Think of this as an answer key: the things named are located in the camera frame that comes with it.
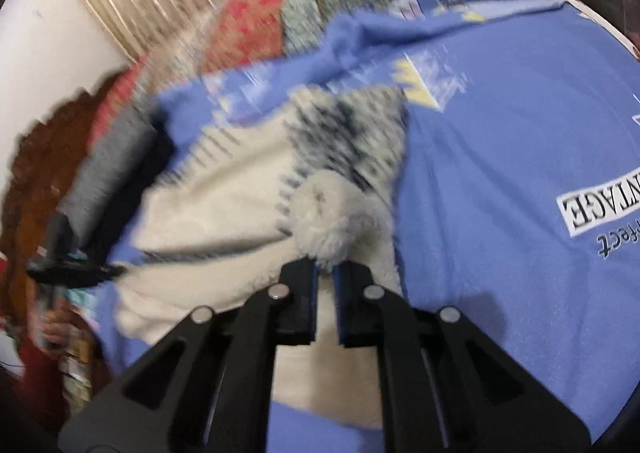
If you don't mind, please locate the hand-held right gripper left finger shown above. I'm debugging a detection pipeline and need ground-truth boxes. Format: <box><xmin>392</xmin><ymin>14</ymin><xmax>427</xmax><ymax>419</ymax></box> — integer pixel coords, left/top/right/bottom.
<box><xmin>57</xmin><ymin>270</ymin><xmax>321</xmax><ymax>453</ymax></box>

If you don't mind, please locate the blue printed bedsheet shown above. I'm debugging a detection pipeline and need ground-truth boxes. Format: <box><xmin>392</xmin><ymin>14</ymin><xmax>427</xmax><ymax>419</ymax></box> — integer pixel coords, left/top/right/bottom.
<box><xmin>95</xmin><ymin>0</ymin><xmax>640</xmax><ymax>453</ymax></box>

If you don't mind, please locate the red patchwork quilt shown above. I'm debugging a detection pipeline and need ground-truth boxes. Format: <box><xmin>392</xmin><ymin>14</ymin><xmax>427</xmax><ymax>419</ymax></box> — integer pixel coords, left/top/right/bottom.
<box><xmin>90</xmin><ymin>0</ymin><xmax>553</xmax><ymax>134</ymax></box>

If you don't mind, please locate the white black patterned fleece sweater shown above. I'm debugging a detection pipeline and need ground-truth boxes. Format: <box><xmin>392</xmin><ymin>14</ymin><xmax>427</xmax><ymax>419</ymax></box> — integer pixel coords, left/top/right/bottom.
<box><xmin>117</xmin><ymin>86</ymin><xmax>408</xmax><ymax>429</ymax></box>

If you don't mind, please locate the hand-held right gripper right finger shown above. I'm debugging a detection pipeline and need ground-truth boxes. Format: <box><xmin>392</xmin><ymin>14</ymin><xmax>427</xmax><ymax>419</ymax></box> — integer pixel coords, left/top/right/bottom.
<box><xmin>332</xmin><ymin>273</ymin><xmax>591</xmax><ymax>453</ymax></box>

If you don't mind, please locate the carved wooden headboard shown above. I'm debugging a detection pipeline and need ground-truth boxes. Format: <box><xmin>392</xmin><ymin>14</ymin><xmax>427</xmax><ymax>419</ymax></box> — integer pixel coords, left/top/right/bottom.
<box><xmin>0</xmin><ymin>73</ymin><xmax>131</xmax><ymax>334</ymax></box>

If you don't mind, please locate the grey quilted puffer jacket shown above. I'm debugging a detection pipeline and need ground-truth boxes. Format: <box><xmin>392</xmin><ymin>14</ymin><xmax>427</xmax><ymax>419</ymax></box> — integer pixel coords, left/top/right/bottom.
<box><xmin>55</xmin><ymin>106</ymin><xmax>156</xmax><ymax>254</ymax></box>

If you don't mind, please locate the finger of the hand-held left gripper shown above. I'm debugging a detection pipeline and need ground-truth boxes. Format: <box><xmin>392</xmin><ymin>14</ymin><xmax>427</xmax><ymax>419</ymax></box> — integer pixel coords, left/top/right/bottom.
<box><xmin>27</xmin><ymin>260</ymin><xmax>126</xmax><ymax>291</ymax></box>

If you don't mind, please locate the person's left hand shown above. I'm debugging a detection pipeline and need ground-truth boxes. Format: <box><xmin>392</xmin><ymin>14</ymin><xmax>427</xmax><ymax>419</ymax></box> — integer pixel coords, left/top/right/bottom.
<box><xmin>32</xmin><ymin>295</ymin><xmax>86</xmax><ymax>351</ymax></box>

